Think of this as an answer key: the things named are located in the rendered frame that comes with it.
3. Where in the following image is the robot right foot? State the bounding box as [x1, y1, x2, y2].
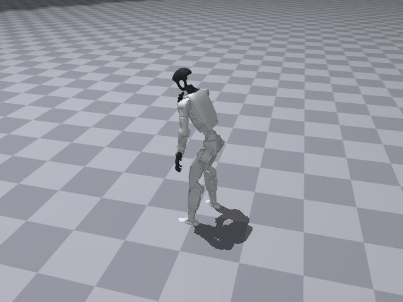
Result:
[206, 200, 220, 209]

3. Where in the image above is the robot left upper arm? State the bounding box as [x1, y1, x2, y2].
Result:
[177, 98, 191, 137]

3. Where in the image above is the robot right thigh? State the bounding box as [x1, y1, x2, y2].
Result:
[204, 140, 225, 179]

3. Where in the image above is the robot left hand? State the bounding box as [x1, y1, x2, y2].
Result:
[175, 152, 183, 172]

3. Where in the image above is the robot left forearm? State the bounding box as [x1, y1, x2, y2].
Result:
[176, 129, 188, 156]

